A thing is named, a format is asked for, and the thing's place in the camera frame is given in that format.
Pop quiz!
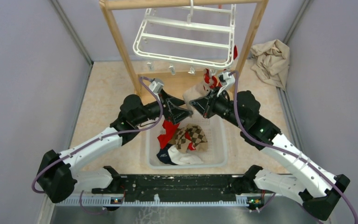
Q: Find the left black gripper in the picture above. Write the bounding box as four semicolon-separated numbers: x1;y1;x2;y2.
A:
134;89;193;126

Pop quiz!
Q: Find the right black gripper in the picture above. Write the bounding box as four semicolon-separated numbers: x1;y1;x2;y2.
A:
190;86;246;129

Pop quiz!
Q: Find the cream thin sock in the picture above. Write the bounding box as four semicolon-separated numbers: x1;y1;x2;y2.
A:
182;69;222;112

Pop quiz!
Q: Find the brown argyle sock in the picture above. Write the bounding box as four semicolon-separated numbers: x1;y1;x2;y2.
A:
175;124;208;153

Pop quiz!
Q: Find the white sock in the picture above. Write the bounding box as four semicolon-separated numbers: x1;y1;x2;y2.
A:
167;145;204;166

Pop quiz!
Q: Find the navy santa sock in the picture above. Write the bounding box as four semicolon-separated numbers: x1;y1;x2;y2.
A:
156;145;176;165

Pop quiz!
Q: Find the white plastic basket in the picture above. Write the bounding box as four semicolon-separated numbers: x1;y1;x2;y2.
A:
145;115;228;169

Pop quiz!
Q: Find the white clip drying hanger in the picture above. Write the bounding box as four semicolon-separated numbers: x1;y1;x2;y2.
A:
132;4;237;73

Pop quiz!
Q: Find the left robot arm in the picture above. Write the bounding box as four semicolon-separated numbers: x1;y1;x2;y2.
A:
33;90;193;203

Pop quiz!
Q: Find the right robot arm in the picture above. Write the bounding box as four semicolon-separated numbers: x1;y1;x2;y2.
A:
189;90;353;221

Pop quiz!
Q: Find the wooden hanger stand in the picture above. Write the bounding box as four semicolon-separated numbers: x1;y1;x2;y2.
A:
99;0;269;96

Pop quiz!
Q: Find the red santa sock left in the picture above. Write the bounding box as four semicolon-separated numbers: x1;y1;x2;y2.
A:
233;45;238;60

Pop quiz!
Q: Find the beige crumpled cloth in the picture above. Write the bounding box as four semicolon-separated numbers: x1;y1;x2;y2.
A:
250;39;290;91

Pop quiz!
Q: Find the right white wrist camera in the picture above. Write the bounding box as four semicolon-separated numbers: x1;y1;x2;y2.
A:
217;70;236;96

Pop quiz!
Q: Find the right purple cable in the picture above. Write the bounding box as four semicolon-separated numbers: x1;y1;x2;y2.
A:
228;70;358;224

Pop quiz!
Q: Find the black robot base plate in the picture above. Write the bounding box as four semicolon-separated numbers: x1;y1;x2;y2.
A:
91;175;267;210

